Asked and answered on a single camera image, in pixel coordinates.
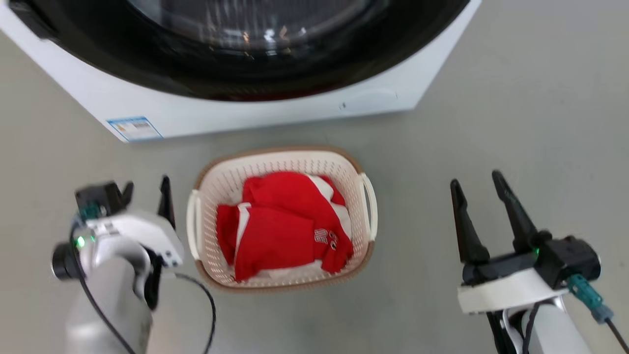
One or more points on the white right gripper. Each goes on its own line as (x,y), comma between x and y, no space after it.
(506,290)

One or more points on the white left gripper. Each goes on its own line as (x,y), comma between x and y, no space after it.
(142,236)

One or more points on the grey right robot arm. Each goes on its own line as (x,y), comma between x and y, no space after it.
(555,332)

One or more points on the white perforated laundry basket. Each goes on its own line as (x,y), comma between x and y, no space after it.
(216,187)

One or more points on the blue energy label sticker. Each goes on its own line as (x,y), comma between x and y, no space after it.
(135,129)

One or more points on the black round washer door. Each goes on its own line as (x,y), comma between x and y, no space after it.
(147,69)

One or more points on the red and white jersey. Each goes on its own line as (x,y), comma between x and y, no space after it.
(275,236)

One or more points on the white front-load washing machine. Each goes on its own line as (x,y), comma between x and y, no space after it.
(295,115)

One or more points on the round white filter cover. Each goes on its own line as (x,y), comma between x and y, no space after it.
(368,99)

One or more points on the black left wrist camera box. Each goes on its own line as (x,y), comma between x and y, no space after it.
(98,199)

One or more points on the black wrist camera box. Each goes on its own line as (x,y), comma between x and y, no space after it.
(572,258)
(98,199)

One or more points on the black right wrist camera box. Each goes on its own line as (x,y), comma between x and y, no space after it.
(572,258)

